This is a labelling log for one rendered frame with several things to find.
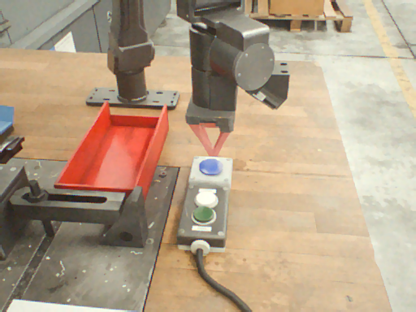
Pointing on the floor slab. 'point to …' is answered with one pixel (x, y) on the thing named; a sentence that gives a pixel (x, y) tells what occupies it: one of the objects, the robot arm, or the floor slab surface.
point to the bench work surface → (316, 121)
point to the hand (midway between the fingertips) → (213, 150)
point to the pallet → (331, 8)
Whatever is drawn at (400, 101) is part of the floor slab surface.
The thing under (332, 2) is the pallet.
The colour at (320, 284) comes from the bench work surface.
